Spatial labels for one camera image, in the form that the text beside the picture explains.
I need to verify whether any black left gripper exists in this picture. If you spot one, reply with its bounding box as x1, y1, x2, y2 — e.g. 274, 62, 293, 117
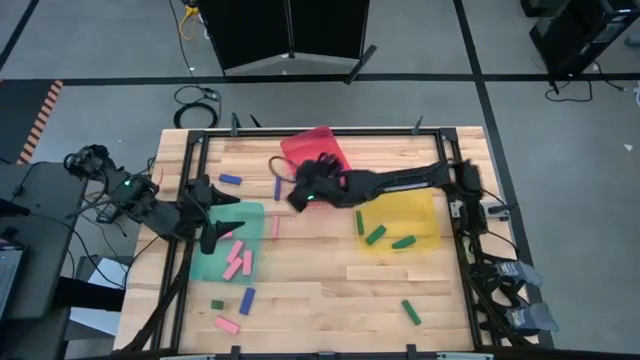
172, 174, 247, 256

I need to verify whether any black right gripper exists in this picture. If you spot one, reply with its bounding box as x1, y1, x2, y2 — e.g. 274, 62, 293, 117
287, 153, 352, 214

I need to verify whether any red translucent plastic bin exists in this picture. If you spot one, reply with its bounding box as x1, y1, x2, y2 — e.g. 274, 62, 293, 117
279, 124, 354, 189

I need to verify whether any teal translucent plastic bin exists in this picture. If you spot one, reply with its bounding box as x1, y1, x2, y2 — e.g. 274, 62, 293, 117
188, 199, 266, 286

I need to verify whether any yellow translucent plastic bin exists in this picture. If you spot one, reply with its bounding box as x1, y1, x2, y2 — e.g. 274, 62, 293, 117
354, 188, 442, 254

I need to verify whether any white box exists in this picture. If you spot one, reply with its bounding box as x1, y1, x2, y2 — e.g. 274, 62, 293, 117
69, 255, 132, 341

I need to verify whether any black folding partition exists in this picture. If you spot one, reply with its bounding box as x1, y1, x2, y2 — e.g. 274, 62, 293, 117
197, 0, 379, 86

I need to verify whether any black desk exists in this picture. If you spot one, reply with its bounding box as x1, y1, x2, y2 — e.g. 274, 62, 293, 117
0, 160, 94, 321

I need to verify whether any black laptop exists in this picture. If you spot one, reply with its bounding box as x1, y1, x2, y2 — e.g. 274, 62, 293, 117
0, 244, 25, 324

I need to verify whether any black mat with hazard stripe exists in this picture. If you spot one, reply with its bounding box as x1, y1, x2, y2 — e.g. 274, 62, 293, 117
0, 79, 65, 165

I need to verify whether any grey blue fabric pouch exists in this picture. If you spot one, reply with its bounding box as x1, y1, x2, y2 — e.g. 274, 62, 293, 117
504, 302, 560, 334
494, 259, 545, 288

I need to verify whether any black equipment rack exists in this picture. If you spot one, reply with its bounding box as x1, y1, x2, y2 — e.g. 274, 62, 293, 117
519, 0, 640, 76

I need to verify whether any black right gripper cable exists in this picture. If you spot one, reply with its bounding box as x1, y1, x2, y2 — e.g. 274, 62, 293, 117
268, 155, 301, 185

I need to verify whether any black aluminium table frame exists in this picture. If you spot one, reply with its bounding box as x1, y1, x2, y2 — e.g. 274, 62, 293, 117
119, 113, 539, 360

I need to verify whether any black coiled floor cable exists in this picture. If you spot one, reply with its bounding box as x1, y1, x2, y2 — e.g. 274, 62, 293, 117
172, 84, 222, 130

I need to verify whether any yellow cable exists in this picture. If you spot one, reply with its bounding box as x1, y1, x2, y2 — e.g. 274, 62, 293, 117
178, 3, 200, 42

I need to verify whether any black thin floor cable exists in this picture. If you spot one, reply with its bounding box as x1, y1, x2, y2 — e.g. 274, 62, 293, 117
543, 74, 626, 104

